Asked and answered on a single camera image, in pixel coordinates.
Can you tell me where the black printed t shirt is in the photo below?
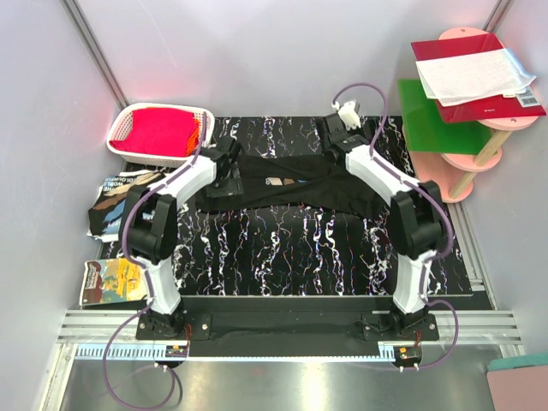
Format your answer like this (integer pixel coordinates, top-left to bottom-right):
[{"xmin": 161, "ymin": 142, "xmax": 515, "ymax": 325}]
[
  {"xmin": 195, "ymin": 154, "xmax": 385, "ymax": 219},
  {"xmin": 87, "ymin": 170, "xmax": 166, "ymax": 243}
]

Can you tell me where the white plastic laundry basket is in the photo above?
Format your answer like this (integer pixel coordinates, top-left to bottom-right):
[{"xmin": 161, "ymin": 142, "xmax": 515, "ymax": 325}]
[{"xmin": 106, "ymin": 103, "xmax": 215, "ymax": 168}]

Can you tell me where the folded black printed t shirt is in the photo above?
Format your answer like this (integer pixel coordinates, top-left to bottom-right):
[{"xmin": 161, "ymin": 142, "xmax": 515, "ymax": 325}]
[{"xmin": 87, "ymin": 170, "xmax": 166, "ymax": 243}]

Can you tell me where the green plastic sheet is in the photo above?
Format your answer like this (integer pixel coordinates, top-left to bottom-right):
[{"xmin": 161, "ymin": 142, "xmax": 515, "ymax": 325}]
[{"xmin": 397, "ymin": 79, "xmax": 491, "ymax": 155}]

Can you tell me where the pink round tiered shelf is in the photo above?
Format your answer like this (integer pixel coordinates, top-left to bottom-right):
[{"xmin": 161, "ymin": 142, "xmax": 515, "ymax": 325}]
[{"xmin": 408, "ymin": 27, "xmax": 539, "ymax": 204}]

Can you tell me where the teal board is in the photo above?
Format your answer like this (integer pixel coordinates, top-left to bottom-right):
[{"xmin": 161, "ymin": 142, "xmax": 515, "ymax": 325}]
[{"xmin": 488, "ymin": 356, "xmax": 547, "ymax": 372}]

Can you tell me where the pink board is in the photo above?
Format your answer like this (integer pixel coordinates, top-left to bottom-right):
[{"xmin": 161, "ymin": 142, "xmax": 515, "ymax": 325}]
[{"xmin": 487, "ymin": 366, "xmax": 547, "ymax": 411}]

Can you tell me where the aluminium rail frame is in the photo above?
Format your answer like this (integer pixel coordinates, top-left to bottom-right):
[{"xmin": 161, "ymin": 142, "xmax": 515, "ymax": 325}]
[{"xmin": 44, "ymin": 310, "xmax": 524, "ymax": 410}]

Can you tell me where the pink folded t shirt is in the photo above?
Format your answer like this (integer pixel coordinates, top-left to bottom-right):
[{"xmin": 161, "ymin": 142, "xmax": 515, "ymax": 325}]
[{"xmin": 111, "ymin": 108, "xmax": 196, "ymax": 158}]

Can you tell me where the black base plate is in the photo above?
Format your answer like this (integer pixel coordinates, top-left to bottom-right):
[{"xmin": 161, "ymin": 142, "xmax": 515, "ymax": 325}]
[{"xmin": 136, "ymin": 296, "xmax": 439, "ymax": 360}]

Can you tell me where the illustrated book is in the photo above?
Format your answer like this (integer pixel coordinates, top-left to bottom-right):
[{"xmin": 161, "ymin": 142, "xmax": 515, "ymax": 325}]
[{"xmin": 79, "ymin": 258, "xmax": 147, "ymax": 308}]

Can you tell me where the orange folded t shirt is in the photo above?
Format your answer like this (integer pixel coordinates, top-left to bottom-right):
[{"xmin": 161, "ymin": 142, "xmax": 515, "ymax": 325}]
[{"xmin": 185, "ymin": 119, "xmax": 200, "ymax": 157}]

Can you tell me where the red plastic sheet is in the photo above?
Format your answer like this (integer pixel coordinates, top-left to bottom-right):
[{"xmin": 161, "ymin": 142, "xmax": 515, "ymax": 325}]
[{"xmin": 411, "ymin": 27, "xmax": 546, "ymax": 128}]

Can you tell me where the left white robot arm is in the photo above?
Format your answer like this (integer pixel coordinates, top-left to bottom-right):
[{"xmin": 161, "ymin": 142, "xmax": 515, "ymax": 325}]
[{"xmin": 118, "ymin": 137, "xmax": 242, "ymax": 316}]

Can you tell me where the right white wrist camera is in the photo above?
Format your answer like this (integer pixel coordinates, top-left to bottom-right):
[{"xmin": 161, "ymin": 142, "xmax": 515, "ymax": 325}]
[{"xmin": 331, "ymin": 100, "xmax": 361, "ymax": 130}]

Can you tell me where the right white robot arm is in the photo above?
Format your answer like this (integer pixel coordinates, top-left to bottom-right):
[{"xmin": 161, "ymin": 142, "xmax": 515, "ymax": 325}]
[{"xmin": 316, "ymin": 114, "xmax": 454, "ymax": 316}]

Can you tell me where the white mesh bag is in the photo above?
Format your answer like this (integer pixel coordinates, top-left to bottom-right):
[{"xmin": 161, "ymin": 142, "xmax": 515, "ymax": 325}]
[{"xmin": 416, "ymin": 48, "xmax": 536, "ymax": 107}]

